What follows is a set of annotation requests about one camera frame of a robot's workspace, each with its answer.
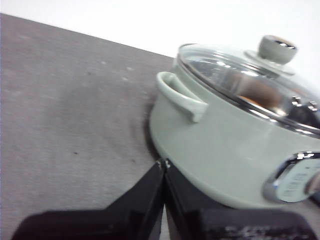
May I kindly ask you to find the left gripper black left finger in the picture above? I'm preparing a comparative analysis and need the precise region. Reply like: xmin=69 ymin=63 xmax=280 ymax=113
xmin=11 ymin=159 xmax=167 ymax=240

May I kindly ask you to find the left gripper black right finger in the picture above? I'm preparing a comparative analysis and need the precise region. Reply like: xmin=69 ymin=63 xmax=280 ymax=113
xmin=164 ymin=159 xmax=316 ymax=240

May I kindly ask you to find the glass lid with green knob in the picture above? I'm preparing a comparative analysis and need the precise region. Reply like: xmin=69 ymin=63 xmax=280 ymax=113
xmin=176 ymin=34 xmax=320 ymax=138

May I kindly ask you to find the pale green electric steamer pot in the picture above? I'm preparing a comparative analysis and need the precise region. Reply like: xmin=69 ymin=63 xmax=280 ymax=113
xmin=149 ymin=43 xmax=320 ymax=210

